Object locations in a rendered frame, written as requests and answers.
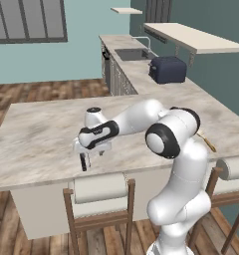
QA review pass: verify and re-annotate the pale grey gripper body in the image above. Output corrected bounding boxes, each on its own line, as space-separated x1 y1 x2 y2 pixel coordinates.
72 137 113 157

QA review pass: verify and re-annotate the wooden stool with white cushion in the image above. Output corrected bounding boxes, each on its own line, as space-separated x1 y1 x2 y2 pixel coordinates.
186 154 239 255
62 171 136 255

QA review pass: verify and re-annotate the cream island cabinet body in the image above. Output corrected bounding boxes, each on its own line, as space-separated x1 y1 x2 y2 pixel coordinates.
9 164 239 241

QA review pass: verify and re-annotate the white cupboard run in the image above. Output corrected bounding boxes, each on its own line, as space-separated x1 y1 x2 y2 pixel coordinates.
100 41 139 98

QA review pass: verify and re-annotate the grey sink basin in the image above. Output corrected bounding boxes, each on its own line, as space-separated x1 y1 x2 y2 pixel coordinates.
114 48 153 62

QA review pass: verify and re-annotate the dark blue toaster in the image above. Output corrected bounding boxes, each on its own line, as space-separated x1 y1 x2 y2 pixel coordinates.
147 55 188 85

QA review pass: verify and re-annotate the wooden utensil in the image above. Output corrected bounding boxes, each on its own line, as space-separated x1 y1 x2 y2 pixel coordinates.
196 129 218 153

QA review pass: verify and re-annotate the silver tap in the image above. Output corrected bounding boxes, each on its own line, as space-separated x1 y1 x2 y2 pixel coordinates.
130 35 159 58

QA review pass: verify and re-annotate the dark framed window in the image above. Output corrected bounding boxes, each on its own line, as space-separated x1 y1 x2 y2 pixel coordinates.
0 0 69 46

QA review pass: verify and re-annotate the dark rail under shelf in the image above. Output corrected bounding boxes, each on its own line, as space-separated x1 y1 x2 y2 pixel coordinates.
143 28 168 45

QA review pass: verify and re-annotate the small cream wall shelf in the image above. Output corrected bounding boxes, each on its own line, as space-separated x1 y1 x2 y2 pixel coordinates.
110 7 143 16

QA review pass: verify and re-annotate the long cream wall shelf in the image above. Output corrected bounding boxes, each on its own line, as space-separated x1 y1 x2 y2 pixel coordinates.
142 22 239 68

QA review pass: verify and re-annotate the dark slatted wall panel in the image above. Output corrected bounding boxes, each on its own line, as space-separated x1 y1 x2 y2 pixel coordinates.
144 0 174 24

